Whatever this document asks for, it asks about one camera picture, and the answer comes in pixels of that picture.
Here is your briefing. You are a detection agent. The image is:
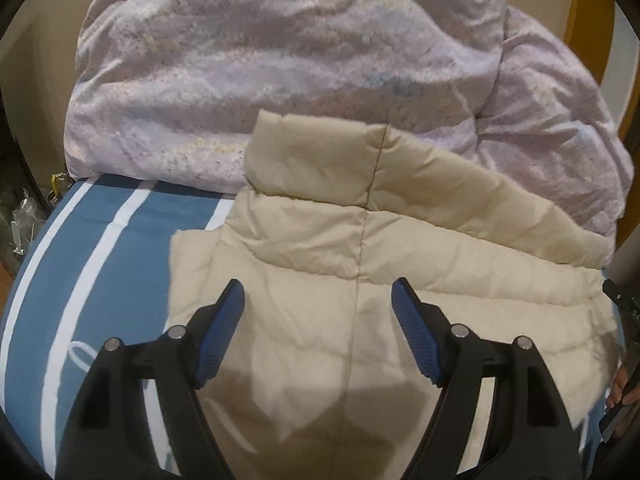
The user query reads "beige quilted down jacket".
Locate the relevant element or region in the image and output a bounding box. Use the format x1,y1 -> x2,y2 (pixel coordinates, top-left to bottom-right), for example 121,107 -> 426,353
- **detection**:
168,111 -> 617,479

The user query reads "person's right hand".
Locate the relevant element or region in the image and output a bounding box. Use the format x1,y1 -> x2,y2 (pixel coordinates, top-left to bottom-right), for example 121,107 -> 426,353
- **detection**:
605,356 -> 640,441

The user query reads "blue white striped bed sheet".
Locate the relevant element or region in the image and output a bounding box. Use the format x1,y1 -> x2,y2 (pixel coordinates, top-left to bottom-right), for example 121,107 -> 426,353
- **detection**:
1,176 -> 233,474

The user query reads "lilac floral duvet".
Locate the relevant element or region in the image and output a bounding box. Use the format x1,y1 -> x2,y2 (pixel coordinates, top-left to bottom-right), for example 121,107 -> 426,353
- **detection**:
64,0 -> 634,237

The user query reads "wooden door frame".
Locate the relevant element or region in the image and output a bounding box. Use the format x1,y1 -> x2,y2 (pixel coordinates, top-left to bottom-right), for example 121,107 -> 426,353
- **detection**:
564,0 -> 615,84

